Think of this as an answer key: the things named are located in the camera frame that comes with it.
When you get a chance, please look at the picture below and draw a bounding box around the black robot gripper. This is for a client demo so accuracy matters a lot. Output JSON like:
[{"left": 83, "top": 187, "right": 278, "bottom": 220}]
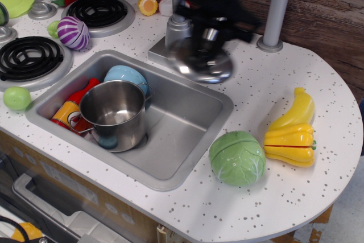
[{"left": 177, "top": 0, "right": 261, "bottom": 55}]

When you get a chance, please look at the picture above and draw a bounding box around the round steel pot lid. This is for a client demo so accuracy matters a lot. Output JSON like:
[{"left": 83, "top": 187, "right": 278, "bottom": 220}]
[{"left": 167, "top": 38, "right": 233, "bottom": 84}]

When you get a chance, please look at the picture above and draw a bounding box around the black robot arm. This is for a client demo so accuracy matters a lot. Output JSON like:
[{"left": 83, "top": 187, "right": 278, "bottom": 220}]
[{"left": 176, "top": 0, "right": 261, "bottom": 57}]

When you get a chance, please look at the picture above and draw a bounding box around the stainless steel pot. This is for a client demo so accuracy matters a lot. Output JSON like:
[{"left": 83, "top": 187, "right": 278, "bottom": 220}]
[{"left": 79, "top": 80, "right": 154, "bottom": 153}]

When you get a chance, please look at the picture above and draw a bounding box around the grey toy faucet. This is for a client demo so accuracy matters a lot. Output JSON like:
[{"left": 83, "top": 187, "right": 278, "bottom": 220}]
[{"left": 148, "top": 0, "right": 191, "bottom": 66}]

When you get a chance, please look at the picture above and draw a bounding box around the red white toy cheese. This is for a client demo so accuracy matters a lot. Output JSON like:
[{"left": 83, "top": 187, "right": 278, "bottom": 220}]
[{"left": 159, "top": 0, "right": 191, "bottom": 17}]

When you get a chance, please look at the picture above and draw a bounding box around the grey support pole right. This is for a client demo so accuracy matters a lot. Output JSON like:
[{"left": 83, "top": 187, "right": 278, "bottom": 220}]
[{"left": 257, "top": 0, "right": 288, "bottom": 53}]

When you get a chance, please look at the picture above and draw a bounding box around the yellow toy corn piece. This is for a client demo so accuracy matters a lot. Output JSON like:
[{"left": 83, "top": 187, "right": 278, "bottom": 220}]
[{"left": 138, "top": 0, "right": 158, "bottom": 16}]

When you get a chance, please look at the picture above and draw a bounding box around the grey toy sink basin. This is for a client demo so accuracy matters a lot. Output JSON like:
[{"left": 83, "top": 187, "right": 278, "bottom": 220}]
[{"left": 26, "top": 50, "right": 233, "bottom": 191}]

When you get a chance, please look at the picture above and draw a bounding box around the light blue toy vegetable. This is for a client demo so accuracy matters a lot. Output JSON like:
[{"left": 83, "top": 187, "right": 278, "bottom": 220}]
[{"left": 104, "top": 65, "right": 148, "bottom": 94}]

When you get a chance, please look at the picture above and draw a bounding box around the back right stove burner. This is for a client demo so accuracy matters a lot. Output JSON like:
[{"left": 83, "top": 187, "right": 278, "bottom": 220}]
[{"left": 61, "top": 0, "right": 135, "bottom": 38}]

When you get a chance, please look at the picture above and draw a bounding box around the yellow toy banana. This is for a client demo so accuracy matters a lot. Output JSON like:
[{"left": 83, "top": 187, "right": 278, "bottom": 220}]
[{"left": 268, "top": 87, "right": 315, "bottom": 130}]

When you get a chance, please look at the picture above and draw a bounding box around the green toy cabbage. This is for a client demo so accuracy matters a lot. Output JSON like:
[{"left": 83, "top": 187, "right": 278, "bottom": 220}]
[{"left": 209, "top": 131, "right": 266, "bottom": 186}]

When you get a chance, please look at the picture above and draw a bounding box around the yellow toy bell pepper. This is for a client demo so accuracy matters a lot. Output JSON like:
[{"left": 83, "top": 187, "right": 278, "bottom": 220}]
[{"left": 263, "top": 123, "right": 315, "bottom": 168}]

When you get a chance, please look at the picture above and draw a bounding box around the purple toy onion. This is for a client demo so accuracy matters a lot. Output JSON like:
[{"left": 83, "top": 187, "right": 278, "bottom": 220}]
[{"left": 57, "top": 16, "right": 90, "bottom": 50}]

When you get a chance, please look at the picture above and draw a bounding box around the red ketchup toy bottle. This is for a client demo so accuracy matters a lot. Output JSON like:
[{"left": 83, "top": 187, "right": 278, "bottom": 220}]
[{"left": 51, "top": 78, "right": 100, "bottom": 135}]

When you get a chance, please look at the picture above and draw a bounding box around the grey stove knob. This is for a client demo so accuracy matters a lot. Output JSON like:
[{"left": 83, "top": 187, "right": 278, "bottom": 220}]
[{"left": 27, "top": 2, "right": 57, "bottom": 20}]

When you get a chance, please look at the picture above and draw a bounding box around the front black stove burner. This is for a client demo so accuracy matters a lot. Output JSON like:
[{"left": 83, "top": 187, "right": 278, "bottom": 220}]
[{"left": 1, "top": 36, "right": 73, "bottom": 92}]

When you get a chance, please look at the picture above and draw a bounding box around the green toy lime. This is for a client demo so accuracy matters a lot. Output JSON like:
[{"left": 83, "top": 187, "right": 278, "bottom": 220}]
[{"left": 3, "top": 87, "right": 31, "bottom": 110}]

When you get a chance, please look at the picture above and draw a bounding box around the grey stove knob left edge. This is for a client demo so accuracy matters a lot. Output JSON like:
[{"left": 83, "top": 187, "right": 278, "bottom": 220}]
[{"left": 0, "top": 26, "right": 18, "bottom": 47}]

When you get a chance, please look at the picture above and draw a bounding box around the yellow toy below counter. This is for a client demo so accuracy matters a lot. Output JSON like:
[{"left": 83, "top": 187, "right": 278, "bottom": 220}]
[{"left": 11, "top": 223, "right": 43, "bottom": 242}]

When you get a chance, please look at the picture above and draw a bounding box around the grey oven door handle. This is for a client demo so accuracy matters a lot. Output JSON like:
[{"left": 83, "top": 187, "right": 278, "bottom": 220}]
[{"left": 12, "top": 174, "right": 128, "bottom": 242}]

